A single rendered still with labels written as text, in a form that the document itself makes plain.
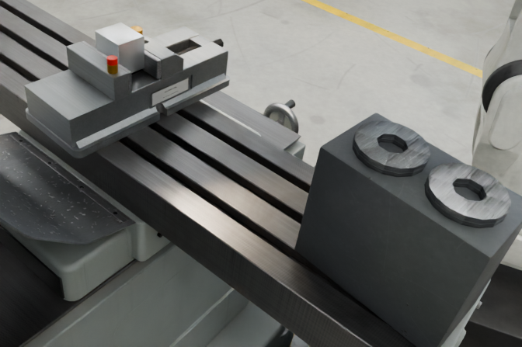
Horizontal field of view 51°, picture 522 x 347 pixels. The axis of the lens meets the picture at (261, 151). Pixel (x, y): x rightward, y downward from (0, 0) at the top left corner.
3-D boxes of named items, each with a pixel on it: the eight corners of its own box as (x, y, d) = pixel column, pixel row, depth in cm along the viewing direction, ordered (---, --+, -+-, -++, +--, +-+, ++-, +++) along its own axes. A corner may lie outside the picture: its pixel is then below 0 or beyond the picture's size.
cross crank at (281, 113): (270, 123, 159) (276, 89, 152) (303, 142, 154) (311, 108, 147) (235, 147, 149) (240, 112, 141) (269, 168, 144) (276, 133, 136)
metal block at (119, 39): (122, 53, 95) (120, 22, 91) (144, 67, 92) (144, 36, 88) (96, 63, 91) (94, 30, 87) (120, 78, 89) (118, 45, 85)
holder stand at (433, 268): (344, 210, 83) (378, 102, 70) (475, 303, 72) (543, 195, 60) (293, 250, 76) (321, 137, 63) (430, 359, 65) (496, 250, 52)
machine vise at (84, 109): (179, 53, 113) (181, 4, 106) (231, 84, 106) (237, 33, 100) (23, 116, 91) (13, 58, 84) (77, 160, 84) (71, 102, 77)
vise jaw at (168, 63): (137, 42, 101) (137, 22, 98) (183, 70, 95) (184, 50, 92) (110, 51, 97) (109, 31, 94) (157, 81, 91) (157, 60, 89)
